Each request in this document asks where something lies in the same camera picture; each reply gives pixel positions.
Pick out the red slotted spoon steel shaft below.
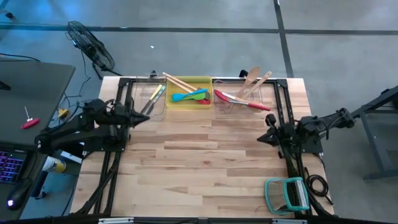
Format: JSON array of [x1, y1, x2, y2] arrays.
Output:
[[213, 89, 272, 112]]

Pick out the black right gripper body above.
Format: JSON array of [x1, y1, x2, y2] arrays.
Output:
[[275, 122, 302, 151]]

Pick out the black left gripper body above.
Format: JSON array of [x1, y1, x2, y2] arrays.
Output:
[[107, 103, 135, 129]]

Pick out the teal framed mandoline slicer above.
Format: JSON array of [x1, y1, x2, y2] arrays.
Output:
[[264, 176, 311, 216]]

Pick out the clear plastic bin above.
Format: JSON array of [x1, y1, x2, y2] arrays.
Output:
[[213, 79, 267, 115], [133, 75, 167, 122]]

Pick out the dark grey desk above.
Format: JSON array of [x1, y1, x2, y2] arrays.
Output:
[[0, 57, 77, 220]]

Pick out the yellow and white can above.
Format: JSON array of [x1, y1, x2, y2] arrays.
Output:
[[41, 155, 67, 174]]

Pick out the black chair caster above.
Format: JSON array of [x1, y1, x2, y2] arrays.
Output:
[[0, 9, 17, 22]]

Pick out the white flat box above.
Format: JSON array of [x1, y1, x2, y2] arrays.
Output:
[[60, 151, 83, 165]]

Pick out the wooden spatula grey silicone head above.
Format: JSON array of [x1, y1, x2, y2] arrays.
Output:
[[162, 72, 211, 100]]

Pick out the blue silicone spatula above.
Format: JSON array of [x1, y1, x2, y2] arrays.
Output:
[[171, 88, 210, 103]]

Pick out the wooden spatula red silicone head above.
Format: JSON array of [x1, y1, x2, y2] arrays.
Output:
[[165, 77, 212, 106]]

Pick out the black aluminium table frame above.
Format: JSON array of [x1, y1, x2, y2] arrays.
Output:
[[70, 76, 335, 218]]

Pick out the silver table edge bracket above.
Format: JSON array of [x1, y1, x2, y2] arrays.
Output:
[[98, 217, 135, 224], [271, 218, 308, 224]]

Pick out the yellow plastic bin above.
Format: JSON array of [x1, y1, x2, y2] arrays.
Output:
[[165, 76, 214, 111]]

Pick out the teal handled kitchen knife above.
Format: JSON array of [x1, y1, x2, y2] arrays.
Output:
[[145, 85, 167, 116]]

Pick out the black floor fan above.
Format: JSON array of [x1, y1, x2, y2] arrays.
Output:
[[65, 20, 124, 80]]

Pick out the black computer mouse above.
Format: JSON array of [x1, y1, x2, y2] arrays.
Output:
[[6, 178, 34, 212]]

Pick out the backlit computer keyboard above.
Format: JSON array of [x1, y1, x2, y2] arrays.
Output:
[[0, 150, 28, 185]]

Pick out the black floor cable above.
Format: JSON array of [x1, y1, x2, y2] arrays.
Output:
[[57, 51, 97, 125]]

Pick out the black side table legs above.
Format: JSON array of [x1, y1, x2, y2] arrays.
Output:
[[351, 84, 398, 182]]

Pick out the coiled black cable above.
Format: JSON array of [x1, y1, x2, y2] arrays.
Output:
[[303, 167, 334, 206]]

